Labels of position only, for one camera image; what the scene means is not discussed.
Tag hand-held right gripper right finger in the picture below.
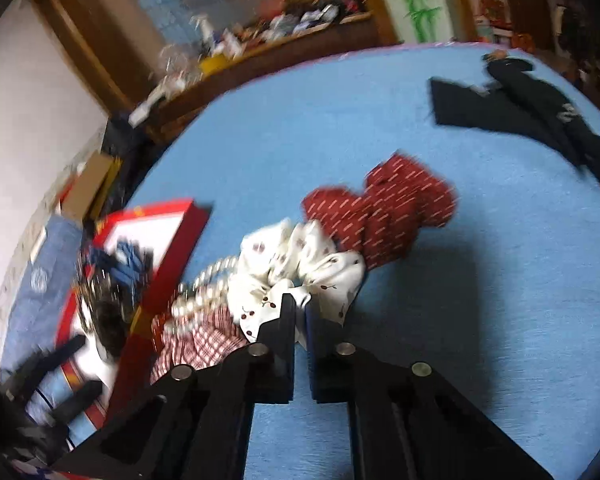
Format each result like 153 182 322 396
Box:
305 305 556 480

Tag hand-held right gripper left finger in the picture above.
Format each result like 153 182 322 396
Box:
55 292 297 480

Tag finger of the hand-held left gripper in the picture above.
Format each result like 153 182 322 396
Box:
44 379 104 427
0 334 89 402

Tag black tulle scrunchie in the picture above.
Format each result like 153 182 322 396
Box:
86 289 142 357

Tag white cherry print scrunchie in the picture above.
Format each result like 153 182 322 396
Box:
227 219 367 351

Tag blue striped ribbon hair clip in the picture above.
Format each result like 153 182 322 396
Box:
86 239 154 294

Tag red gift box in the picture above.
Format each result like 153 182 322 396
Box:
55 199 214 437

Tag person's left forearm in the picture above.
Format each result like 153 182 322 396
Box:
5 460 58 480

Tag blue printed bag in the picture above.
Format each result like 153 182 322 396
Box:
0 214 87 377

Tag red plaid scrunchie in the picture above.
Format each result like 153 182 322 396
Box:
150 305 249 387

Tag white pearl headband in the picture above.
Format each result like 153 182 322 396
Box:
161 254 242 334

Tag red dotted scrunchie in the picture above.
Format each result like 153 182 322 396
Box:
301 152 458 272

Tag brown cardboard box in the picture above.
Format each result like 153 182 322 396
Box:
59 152 122 222

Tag wooden counter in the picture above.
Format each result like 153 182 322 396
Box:
129 10 382 147

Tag black knit cloth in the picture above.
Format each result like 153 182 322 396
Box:
428 77 556 149

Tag black knit glove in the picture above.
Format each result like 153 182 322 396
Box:
482 57 600 194

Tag red cardboard boxes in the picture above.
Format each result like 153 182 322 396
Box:
475 0 509 27

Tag dark jacket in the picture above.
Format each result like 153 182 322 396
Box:
555 4 597 67

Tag bamboo wall poster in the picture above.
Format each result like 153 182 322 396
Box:
387 0 457 44

